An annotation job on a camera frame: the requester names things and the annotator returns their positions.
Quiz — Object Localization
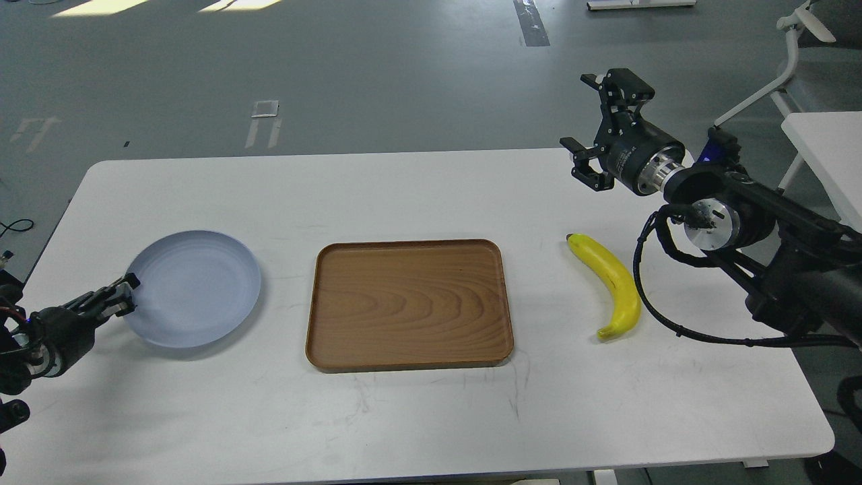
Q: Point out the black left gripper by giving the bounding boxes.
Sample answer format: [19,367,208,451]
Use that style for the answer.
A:
[28,273,141,378]

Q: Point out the yellow banana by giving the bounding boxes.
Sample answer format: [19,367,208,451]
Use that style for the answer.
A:
[566,233,642,343]

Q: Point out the white side table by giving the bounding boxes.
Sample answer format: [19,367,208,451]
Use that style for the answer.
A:
[778,110,861,231]

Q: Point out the white floor marker plate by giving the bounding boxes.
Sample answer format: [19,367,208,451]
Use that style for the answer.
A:
[250,100,280,119]

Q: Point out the white office chair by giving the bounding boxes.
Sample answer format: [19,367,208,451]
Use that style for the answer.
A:
[714,1,861,127]

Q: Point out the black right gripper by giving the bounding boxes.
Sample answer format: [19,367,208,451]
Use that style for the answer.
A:
[560,68,686,196]

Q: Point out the brown wooden tray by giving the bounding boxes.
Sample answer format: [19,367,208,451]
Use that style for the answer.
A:
[305,239,515,373]

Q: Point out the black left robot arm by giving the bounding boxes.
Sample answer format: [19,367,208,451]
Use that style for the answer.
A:
[1,270,141,433]

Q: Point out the light blue plate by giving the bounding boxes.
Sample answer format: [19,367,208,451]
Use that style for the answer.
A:
[124,230,263,349]

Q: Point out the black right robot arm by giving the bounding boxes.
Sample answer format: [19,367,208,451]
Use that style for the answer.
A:
[558,67,860,352]

